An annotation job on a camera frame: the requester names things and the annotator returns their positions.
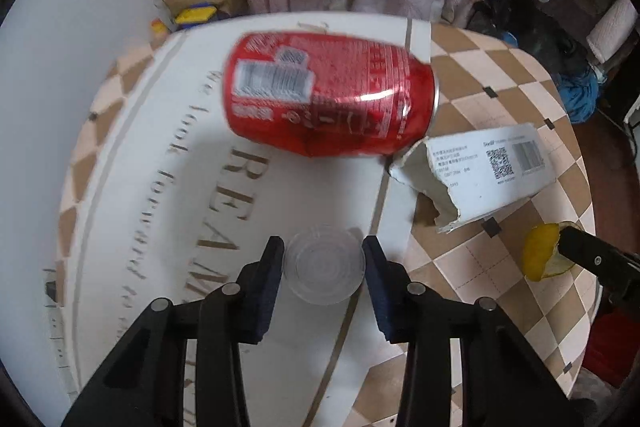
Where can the yellow fruit peel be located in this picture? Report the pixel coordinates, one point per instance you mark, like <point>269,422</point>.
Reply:
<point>537,249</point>

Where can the clear plastic lid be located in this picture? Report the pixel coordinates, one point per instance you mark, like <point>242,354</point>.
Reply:
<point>322,264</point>

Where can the red box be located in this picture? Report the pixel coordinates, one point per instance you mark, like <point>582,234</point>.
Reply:
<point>612,342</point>

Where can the red drink can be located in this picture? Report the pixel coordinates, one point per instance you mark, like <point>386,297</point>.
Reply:
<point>325,92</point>

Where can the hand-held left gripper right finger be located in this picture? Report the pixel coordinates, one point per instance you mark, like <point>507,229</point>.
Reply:
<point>380,287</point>

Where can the yellow blue packet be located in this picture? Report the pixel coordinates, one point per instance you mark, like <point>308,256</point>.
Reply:
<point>192,14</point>

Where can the table with checkered cloth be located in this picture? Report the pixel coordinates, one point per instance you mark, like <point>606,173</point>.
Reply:
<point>500,72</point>

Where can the black garment pile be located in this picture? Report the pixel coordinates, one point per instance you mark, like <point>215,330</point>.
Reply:
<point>530,32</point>

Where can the orange capped bottle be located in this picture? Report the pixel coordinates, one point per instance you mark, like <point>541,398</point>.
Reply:
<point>158,28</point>

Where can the torn white cardboard box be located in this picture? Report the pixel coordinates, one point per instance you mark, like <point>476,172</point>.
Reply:
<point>480,187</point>

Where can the pale fleece jacket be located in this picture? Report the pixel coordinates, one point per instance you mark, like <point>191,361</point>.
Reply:
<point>612,27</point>

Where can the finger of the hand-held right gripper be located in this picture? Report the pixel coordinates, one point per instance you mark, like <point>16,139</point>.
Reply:
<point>595,259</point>

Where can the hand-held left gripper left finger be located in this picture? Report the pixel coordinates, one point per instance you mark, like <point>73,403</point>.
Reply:
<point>270,287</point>

